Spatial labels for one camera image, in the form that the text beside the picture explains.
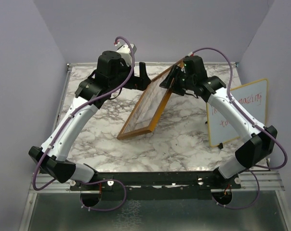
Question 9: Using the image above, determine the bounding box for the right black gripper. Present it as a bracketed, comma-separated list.
[159, 64, 195, 96]

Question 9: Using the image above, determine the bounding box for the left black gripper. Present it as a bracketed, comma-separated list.
[110, 60, 151, 90]

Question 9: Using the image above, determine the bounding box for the clear glass pane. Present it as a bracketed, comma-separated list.
[123, 72, 172, 133]

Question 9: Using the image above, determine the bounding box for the wooden picture frame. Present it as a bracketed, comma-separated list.
[116, 56, 186, 140]

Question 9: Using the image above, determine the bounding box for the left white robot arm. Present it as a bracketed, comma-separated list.
[29, 46, 151, 190]

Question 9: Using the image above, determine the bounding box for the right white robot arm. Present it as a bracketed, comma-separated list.
[160, 56, 278, 188]

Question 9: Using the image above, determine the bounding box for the yellow rimmed whiteboard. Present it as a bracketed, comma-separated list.
[206, 78, 268, 147]

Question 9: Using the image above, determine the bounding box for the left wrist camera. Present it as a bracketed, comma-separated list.
[115, 42, 137, 66]

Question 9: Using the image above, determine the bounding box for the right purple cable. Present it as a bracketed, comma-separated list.
[187, 47, 289, 209]

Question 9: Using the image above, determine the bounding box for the purple cable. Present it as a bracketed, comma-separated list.
[32, 36, 136, 212]
[187, 47, 289, 209]

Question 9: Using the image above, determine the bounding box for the black mounting base plate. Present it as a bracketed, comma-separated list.
[70, 171, 241, 201]

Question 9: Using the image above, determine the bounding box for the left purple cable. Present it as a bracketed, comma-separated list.
[32, 36, 136, 212]

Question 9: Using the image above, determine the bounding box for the aluminium rail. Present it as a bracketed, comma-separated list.
[28, 171, 285, 193]

